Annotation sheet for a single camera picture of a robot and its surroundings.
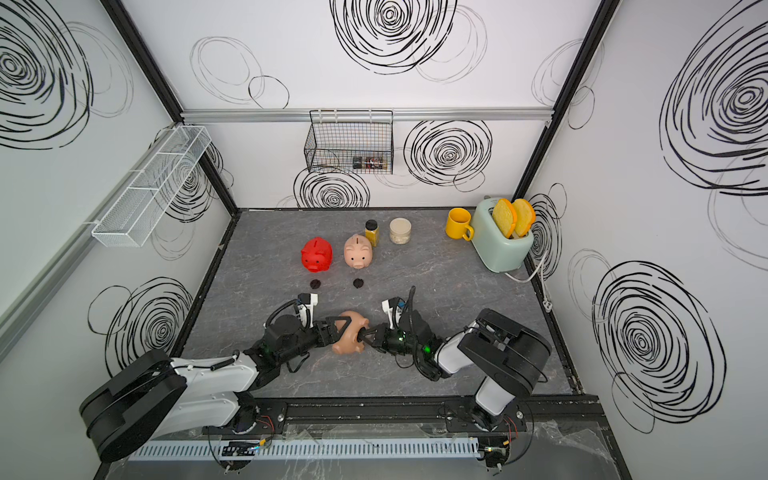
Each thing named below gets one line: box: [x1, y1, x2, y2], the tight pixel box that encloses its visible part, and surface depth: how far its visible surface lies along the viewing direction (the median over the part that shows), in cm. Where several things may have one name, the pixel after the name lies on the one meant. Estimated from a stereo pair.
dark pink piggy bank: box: [332, 310, 369, 355], surface depth 80 cm
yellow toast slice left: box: [493, 198, 517, 239], surface depth 93 cm
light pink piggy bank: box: [344, 234, 373, 269], surface depth 99 cm
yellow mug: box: [445, 207, 475, 241], surface depth 110 cm
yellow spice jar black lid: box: [364, 219, 380, 247], surface depth 105 cm
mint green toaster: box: [471, 197, 534, 273], surface depth 99 cm
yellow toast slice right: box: [512, 198, 536, 237], surface depth 91 cm
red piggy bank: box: [300, 236, 333, 273], surface depth 99 cm
